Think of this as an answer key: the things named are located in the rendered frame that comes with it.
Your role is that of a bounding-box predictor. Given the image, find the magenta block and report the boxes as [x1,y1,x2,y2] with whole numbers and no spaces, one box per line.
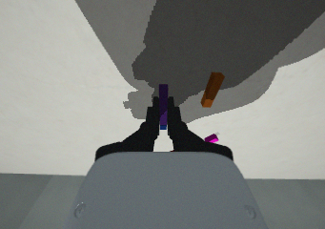
[205,134,218,143]

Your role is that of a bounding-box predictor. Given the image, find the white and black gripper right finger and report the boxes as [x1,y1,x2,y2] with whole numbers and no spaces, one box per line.
[167,96,234,161]

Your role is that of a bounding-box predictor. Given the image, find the purple rod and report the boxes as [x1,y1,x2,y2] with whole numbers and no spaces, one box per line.
[159,84,168,125]

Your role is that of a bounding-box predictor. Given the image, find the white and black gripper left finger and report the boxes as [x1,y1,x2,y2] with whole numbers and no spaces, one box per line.
[95,96,160,160]

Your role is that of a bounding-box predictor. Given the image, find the brown flat bar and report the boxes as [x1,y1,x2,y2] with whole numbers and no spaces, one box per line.
[201,73,225,108]

